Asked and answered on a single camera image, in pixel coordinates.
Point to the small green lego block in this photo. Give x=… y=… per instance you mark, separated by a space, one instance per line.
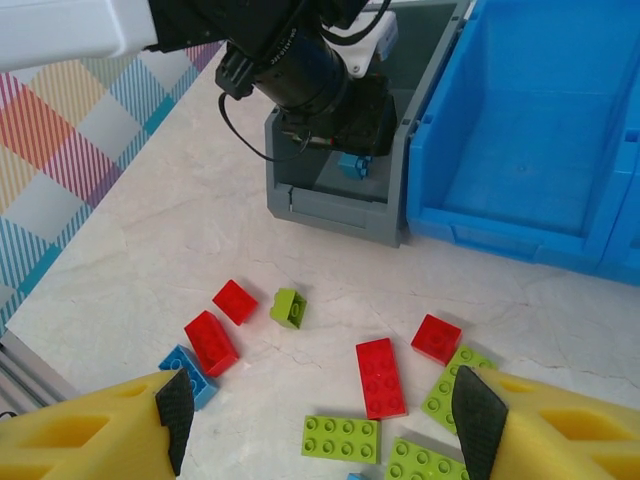
x=289 y=308

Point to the green two-by-four lego brick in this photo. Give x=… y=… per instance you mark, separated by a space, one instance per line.
x=442 y=395
x=341 y=436
x=425 y=462

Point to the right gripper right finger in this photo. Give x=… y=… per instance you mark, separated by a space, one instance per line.
x=525 y=440

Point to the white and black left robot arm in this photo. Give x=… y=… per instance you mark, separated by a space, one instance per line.
x=60 y=30

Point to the red two-by-four lego brick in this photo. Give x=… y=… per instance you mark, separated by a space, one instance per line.
x=381 y=378

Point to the small blue lego block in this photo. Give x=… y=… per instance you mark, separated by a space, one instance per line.
x=354 y=169

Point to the red oblong lego brick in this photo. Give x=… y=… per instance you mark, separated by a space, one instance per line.
x=211 y=342

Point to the grey plastic bin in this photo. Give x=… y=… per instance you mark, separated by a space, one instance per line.
x=340 y=212

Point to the blue plastic divided bin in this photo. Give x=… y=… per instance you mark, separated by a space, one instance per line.
x=525 y=125

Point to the blue lego piece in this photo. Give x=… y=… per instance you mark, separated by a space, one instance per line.
x=356 y=476

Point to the blue oblong lego brick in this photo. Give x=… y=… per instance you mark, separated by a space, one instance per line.
x=192 y=367

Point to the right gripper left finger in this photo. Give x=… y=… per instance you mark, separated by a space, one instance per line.
x=125 y=425

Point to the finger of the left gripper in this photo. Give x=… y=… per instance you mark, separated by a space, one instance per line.
x=367 y=120

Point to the red square lego brick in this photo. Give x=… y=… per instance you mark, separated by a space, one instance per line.
x=436 y=339
x=235 y=301

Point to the aluminium base beam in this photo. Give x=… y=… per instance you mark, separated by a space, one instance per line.
x=25 y=372

